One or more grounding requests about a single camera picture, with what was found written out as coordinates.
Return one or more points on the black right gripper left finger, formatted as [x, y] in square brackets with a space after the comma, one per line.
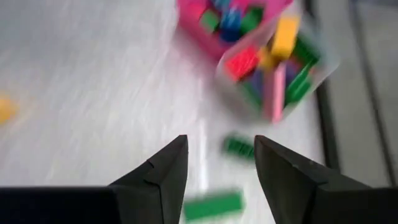
[161, 186]

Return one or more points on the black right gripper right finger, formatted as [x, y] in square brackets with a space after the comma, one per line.
[289, 186]

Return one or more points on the thin pink stick block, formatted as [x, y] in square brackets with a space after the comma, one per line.
[276, 93]

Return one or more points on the dark green wooden plank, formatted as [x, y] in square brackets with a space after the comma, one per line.
[298, 87]

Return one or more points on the thin purple stick block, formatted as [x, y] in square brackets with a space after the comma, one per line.
[256, 82]

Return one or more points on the purple wooden plank block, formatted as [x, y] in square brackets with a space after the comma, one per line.
[291, 72]

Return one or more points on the small yellow block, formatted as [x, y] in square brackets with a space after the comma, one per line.
[265, 59]

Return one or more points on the long red stud brick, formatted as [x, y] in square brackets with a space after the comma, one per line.
[242, 63]

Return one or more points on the long green stud brick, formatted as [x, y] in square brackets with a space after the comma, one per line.
[306, 51]
[237, 146]

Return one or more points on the yellow wooden plank block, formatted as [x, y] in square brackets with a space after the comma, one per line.
[284, 37]

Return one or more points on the small blue stud brick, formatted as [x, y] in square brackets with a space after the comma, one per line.
[230, 25]

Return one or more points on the green wooden plank block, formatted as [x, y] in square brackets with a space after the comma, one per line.
[213, 207]

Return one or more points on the clear plastic bin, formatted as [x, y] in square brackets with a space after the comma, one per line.
[323, 62]

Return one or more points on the pink plastic bin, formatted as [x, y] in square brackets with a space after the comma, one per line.
[199, 34]

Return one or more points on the wide yellow wooden block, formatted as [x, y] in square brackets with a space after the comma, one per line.
[4, 109]

